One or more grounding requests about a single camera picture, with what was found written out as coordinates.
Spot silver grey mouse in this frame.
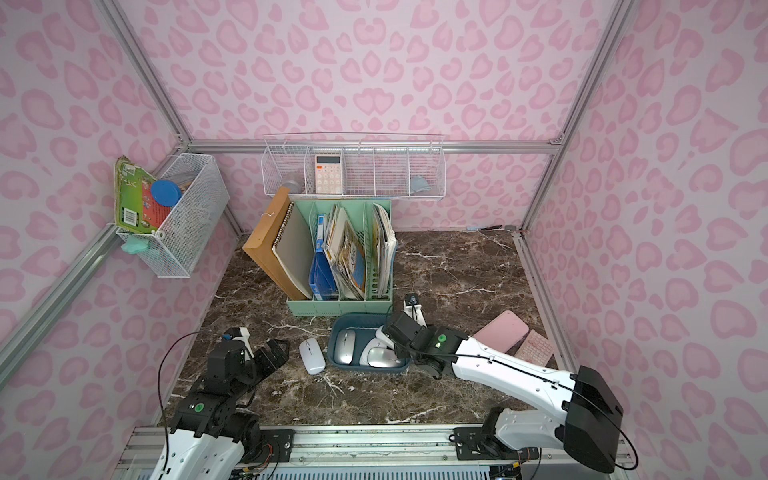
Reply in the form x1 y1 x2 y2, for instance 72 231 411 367
367 347 403 368

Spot teal storage box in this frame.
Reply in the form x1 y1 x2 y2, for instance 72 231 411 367
326 313 411 374

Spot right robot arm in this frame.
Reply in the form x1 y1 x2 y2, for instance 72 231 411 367
383 313 624 474

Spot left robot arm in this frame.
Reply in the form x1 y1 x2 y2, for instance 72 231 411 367
150 330 295 479

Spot blue folder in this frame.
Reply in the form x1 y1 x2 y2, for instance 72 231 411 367
309 214 338 301

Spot pink case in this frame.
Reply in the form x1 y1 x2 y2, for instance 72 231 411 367
473 310 530 353

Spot picture books stack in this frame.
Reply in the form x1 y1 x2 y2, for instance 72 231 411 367
324 204 366 301

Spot green file organizer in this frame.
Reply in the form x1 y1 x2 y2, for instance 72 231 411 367
286 199 397 317

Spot grey spiral notebook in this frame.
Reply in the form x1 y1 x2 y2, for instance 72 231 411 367
272 202 314 300

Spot brown folder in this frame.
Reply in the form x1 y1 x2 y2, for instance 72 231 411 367
242 187 307 300

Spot pink calculator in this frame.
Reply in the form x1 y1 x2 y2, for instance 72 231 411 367
514 330 555 367

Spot white mesh side basket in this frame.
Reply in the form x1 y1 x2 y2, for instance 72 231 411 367
115 153 229 279

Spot mint green clip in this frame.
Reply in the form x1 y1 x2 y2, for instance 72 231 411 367
121 235 161 259

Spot white calculator in basket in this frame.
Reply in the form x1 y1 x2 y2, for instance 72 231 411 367
315 154 343 195

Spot green card package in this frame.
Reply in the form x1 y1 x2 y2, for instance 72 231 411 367
114 156 171 234

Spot blue round lid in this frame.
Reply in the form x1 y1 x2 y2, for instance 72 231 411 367
150 180 183 208

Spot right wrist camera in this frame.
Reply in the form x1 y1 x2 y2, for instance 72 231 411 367
403 293 427 327

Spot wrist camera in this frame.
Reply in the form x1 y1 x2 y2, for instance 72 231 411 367
222 327 254 359
403 293 427 327

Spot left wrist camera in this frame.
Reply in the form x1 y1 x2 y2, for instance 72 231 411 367
222 327 254 359

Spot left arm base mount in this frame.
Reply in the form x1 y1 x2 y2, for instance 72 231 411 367
241 428 296 465

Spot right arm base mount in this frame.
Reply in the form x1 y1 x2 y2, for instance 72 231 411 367
448 427 540 462

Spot long white wire basket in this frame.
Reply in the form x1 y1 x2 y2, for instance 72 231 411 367
260 140 447 199

